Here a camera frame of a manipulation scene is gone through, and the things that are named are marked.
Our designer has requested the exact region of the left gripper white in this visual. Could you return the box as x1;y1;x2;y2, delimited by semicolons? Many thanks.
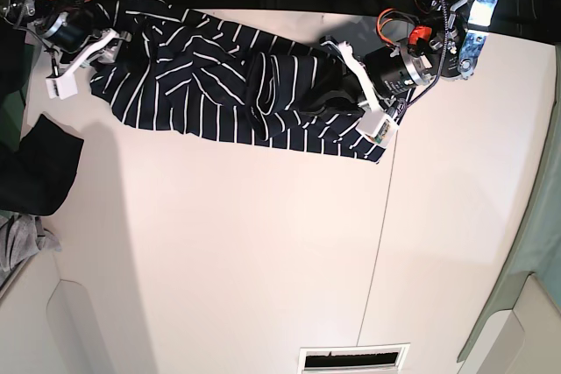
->
313;39;387;117

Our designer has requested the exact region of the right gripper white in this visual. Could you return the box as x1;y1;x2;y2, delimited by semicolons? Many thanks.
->
46;29;131;80

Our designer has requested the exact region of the navy white striped t-shirt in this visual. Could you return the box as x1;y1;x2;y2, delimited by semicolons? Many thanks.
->
90;0;384;162

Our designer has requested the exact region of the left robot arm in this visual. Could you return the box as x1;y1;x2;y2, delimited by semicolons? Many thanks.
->
299;0;499;120

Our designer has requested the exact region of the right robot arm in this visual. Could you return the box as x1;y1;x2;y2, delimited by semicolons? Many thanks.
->
1;0;119;91

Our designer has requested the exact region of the black garment on table edge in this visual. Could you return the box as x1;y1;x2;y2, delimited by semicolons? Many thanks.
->
1;114;84;216

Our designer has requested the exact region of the grey cloth at left edge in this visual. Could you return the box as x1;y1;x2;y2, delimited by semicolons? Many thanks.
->
1;213;61;285

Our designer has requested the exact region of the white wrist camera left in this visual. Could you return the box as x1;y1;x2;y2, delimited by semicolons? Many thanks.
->
357;109;399;148

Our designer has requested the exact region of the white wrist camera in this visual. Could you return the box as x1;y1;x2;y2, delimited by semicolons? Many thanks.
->
357;109;399;148
46;74;79;100

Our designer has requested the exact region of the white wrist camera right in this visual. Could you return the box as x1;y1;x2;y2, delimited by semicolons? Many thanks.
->
46;74;79;100

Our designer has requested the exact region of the white slotted vent frame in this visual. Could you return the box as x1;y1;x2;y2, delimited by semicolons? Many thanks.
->
297;343;410;374

